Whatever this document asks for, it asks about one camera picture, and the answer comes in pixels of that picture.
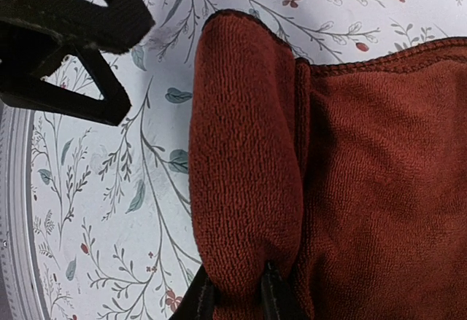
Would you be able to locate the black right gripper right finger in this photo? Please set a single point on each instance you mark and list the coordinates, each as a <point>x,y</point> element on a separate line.
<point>278,301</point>

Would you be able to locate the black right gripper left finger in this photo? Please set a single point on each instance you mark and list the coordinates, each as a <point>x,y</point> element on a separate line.
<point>198,302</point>

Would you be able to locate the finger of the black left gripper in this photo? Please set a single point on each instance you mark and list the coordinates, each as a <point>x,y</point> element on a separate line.
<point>115,27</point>
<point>23,66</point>

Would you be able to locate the dark red towel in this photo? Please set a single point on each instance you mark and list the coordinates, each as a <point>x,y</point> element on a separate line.
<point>349,178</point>

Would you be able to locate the front aluminium rail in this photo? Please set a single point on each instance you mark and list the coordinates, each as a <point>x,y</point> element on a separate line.
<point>19,265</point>

